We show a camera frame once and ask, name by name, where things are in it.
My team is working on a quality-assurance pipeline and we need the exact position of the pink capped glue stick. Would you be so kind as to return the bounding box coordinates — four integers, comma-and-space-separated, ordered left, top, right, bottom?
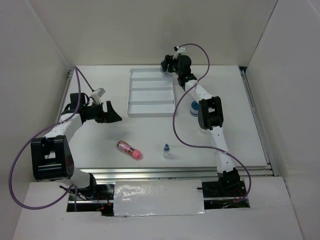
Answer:
116, 140, 142, 160

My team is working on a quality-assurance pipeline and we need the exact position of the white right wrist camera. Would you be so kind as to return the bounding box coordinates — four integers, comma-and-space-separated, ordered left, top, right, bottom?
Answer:
172, 45, 186, 60

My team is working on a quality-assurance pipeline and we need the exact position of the white tiered organizer tray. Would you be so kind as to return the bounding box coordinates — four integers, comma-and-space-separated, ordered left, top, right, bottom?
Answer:
127, 68, 176, 118

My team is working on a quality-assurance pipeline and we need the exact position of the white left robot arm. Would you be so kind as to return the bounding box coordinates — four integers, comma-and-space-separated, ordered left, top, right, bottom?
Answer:
30, 92, 122, 200

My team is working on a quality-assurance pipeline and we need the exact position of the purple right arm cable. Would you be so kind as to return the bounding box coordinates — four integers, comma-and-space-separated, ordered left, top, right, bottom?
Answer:
172, 43, 252, 203

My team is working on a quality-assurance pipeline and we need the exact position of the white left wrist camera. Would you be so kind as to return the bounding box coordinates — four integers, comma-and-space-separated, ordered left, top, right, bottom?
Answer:
90, 88, 106, 104

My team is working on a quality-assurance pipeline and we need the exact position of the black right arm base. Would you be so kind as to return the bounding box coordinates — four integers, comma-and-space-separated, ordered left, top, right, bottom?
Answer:
197, 181, 247, 199

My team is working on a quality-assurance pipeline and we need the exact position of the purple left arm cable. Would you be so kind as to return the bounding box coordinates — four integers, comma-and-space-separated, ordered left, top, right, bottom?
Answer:
10, 68, 96, 210

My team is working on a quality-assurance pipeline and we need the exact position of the white foil covered panel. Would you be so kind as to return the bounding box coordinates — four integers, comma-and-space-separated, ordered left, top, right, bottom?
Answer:
113, 180, 205, 217

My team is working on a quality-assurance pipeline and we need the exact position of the clear tape roll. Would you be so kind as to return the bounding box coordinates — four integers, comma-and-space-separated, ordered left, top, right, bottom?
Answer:
199, 128, 206, 134

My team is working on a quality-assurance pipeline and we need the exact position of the blue slime jar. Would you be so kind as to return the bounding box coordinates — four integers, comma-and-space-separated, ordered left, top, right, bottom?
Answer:
160, 67, 169, 74
189, 101, 199, 117

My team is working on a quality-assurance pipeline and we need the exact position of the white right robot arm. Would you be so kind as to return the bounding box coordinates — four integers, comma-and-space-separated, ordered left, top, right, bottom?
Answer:
160, 53, 241, 196

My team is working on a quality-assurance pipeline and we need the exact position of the small blue capped bottle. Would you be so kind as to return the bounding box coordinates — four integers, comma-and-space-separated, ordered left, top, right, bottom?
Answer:
163, 143, 170, 159

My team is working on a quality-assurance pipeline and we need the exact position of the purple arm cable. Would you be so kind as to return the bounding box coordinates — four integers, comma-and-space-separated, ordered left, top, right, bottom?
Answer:
10, 68, 96, 210
172, 43, 252, 203

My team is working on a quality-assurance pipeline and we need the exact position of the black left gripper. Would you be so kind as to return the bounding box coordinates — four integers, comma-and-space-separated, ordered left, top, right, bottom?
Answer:
83, 100, 122, 124

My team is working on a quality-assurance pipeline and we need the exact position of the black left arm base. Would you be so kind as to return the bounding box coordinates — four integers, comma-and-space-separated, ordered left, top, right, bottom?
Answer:
59, 184, 115, 208

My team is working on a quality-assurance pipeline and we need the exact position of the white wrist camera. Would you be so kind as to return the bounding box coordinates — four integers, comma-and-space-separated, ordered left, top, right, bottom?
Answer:
90, 88, 106, 104
172, 45, 186, 60

